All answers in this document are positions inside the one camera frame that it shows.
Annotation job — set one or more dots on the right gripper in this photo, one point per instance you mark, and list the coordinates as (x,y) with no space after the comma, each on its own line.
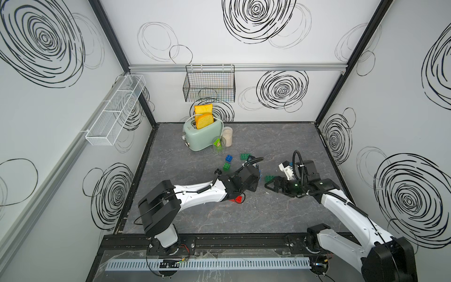
(276,184)

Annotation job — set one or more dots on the dark green long lego brick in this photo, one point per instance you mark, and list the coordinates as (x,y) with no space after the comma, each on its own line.
(268,178)

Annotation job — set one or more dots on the red long lego brick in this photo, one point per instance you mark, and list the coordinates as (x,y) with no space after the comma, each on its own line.
(239,199)

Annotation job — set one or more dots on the small green lego brick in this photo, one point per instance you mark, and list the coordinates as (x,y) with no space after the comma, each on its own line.
(226,166)

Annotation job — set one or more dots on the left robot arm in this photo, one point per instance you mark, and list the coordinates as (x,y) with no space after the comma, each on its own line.
(159,207)

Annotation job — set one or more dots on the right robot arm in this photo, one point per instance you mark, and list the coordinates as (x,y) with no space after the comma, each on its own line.
(376,253)

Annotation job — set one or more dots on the clear glass with green packets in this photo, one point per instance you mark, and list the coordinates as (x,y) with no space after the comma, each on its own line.
(218,145)

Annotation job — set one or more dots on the beige speckled cup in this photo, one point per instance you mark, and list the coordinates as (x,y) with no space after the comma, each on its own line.
(227,135)

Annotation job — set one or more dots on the mint green toaster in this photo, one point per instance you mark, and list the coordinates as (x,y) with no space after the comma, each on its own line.
(199,139)

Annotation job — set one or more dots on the front orange toast slice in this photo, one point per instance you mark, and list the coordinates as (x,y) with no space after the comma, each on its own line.
(203,120)

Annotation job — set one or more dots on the rear yellow toast slice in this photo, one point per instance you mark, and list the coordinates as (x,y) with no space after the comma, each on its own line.
(203,109)

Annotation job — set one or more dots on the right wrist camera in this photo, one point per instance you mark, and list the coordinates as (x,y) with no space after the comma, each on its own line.
(287,169)

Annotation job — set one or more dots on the white slotted cable duct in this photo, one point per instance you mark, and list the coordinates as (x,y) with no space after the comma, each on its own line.
(259,263)

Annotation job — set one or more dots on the black wire basket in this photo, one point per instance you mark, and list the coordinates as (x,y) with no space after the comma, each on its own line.
(209,81)

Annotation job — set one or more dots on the black front rail frame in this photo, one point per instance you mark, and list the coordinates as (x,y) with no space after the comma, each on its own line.
(190,244)

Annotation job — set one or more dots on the white mesh wall shelf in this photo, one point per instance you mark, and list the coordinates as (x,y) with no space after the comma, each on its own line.
(121,112)

